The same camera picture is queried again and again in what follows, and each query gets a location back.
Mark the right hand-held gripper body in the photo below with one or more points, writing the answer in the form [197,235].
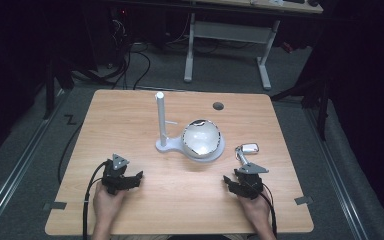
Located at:
[250,185]

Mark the person's right hand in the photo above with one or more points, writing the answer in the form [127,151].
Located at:
[259,211]

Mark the person's left hand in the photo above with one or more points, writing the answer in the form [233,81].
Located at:
[106,208]

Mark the silver metal scoop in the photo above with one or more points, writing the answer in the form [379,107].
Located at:
[250,148]

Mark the shiny round metal bowl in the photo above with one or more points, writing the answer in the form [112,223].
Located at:
[201,138]

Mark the grey tape strip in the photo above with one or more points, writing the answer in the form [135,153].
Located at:
[55,205]
[303,200]

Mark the white stand with pole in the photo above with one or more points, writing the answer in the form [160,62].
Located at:
[162,115]

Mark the dark round table grommet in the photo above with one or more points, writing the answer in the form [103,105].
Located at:
[218,106]

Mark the black metal stand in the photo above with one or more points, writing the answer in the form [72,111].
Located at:
[49,93]
[322,113]

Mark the white-legged wooden desk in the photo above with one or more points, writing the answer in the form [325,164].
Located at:
[230,31]

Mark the metal floor rail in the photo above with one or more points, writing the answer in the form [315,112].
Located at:
[15,170]
[345,201]

